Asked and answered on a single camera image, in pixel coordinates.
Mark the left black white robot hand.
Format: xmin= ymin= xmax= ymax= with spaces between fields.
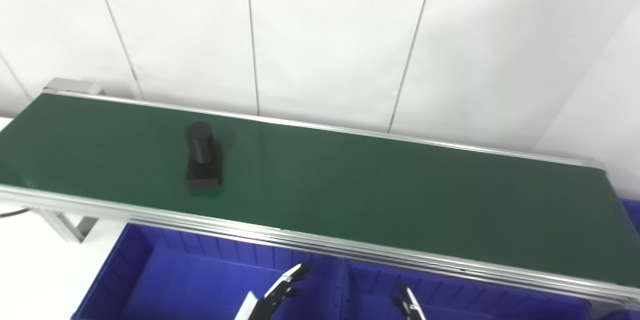
xmin=235 ymin=263 xmax=312 ymax=320

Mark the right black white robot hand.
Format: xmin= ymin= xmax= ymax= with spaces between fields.
xmin=392 ymin=281 xmax=426 ymax=320

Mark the black cylinder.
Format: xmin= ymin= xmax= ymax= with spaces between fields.
xmin=185 ymin=122 xmax=224 ymax=191

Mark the blue plastic bin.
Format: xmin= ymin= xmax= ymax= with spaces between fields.
xmin=620 ymin=198 xmax=640 ymax=235
xmin=72 ymin=223 xmax=347 ymax=320
xmin=340 ymin=260 xmax=601 ymax=320

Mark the aluminium conveyor leg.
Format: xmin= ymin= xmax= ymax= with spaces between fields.
xmin=37 ymin=208 xmax=99 ymax=244

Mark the green conveyor belt aluminium frame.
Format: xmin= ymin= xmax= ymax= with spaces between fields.
xmin=0 ymin=78 xmax=640 ymax=311

